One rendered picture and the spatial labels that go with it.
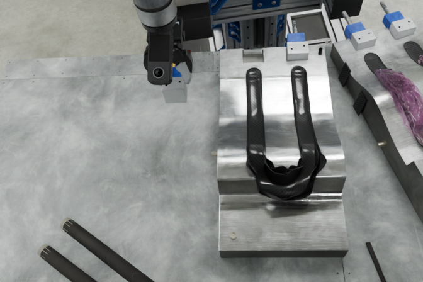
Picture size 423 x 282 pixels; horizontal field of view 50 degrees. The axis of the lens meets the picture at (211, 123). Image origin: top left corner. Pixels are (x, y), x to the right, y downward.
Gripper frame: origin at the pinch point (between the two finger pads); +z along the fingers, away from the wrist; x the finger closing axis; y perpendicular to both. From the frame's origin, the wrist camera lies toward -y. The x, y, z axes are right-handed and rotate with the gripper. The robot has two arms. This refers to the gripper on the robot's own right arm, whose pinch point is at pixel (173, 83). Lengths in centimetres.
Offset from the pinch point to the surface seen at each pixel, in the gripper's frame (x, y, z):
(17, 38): 107, 102, 95
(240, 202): -14.6, -25.4, 9.0
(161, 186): 4.2, -18.8, 15.0
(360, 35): -45.4, 17.6, 6.9
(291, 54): -27.4, 10.0, 3.7
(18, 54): 104, 90, 95
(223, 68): -10.9, 8.2, 6.1
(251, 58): -17.9, 13.1, 8.8
